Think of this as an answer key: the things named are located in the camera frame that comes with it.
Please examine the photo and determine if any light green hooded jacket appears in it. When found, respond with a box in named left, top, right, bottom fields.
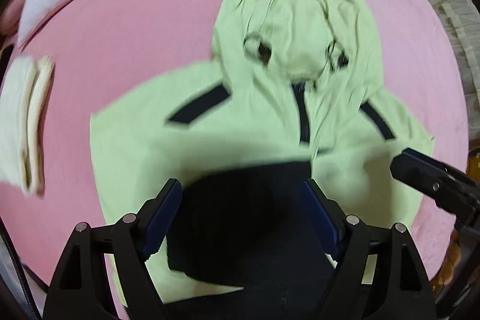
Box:
left=89, top=0, right=434, bottom=303

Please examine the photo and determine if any folded cream garment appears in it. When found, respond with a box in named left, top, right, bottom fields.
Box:
left=1, top=56, right=55, bottom=196

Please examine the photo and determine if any pink plush bed cover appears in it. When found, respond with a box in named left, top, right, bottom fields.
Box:
left=0, top=0, right=470, bottom=317

